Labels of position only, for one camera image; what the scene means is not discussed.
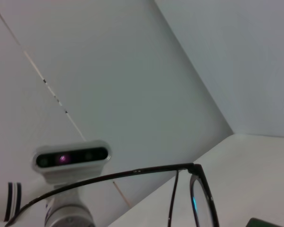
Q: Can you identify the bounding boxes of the black glasses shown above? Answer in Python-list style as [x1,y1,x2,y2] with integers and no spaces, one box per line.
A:
[4,162,220,227]

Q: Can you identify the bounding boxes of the green glasses case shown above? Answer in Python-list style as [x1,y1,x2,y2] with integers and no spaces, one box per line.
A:
[247,217,281,227]

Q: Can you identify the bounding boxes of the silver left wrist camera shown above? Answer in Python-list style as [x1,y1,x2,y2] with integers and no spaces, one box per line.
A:
[33,140,112,184]

